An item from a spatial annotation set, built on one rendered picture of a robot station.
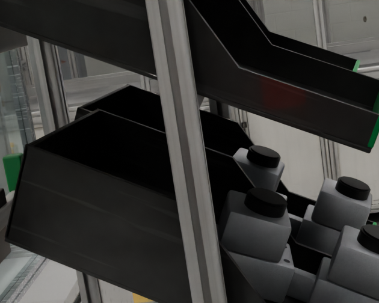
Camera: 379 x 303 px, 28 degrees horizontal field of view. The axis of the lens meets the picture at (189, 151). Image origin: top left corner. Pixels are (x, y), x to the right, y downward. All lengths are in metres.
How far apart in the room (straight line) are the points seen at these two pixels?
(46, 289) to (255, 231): 1.22
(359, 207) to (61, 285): 1.14
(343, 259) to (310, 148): 3.75
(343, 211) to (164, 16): 0.30
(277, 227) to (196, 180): 0.10
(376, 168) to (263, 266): 3.83
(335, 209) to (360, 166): 3.67
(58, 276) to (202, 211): 1.34
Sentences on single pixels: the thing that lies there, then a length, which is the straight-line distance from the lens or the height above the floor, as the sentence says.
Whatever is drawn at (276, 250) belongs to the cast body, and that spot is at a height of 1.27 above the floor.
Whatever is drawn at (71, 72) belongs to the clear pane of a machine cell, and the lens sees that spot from 4.33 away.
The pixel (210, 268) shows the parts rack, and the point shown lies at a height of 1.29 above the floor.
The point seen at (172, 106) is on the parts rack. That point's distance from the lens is 0.44.
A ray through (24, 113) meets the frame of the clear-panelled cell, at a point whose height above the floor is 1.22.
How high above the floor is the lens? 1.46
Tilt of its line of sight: 12 degrees down
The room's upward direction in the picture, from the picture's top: 9 degrees counter-clockwise
